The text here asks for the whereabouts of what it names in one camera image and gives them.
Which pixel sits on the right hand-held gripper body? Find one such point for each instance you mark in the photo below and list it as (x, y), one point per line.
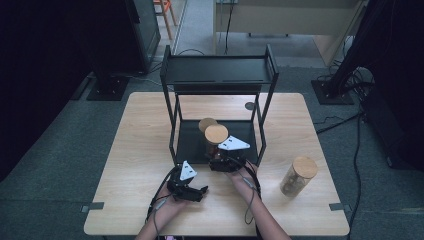
(233, 144)

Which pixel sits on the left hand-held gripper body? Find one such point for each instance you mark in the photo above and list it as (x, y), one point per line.
(187, 171)

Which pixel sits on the glass jar red berries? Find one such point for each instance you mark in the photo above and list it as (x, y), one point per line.
(216, 134)

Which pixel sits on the short glass jar wooden lid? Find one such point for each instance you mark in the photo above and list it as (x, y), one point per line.
(206, 122)

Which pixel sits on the black metal shelf rack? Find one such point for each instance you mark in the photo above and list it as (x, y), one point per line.
(216, 70)

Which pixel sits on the person's right hand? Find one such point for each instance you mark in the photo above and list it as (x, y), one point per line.
(246, 176)

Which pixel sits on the person's left hand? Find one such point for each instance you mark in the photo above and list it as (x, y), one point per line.
(170, 206)

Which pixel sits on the grey round table grommet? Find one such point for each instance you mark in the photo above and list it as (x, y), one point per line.
(249, 106)

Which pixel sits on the tall glass jar wooden lid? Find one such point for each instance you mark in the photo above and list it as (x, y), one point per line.
(305, 167)

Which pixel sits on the grey tape strip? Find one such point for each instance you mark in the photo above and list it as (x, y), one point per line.
(339, 207)
(92, 207)

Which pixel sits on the beige wooden desk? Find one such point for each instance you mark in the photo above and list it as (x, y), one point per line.
(286, 16)

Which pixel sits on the black monitor panel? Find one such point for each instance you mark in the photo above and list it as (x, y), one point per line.
(146, 33)

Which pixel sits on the orange wooden stool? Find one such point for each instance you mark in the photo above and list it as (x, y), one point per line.
(165, 10)

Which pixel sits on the black equipment box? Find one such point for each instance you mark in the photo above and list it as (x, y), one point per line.
(390, 126)

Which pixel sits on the dark curtain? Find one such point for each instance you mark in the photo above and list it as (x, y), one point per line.
(40, 66)

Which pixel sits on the black stand base plate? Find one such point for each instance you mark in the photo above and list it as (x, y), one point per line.
(333, 95)
(108, 89)

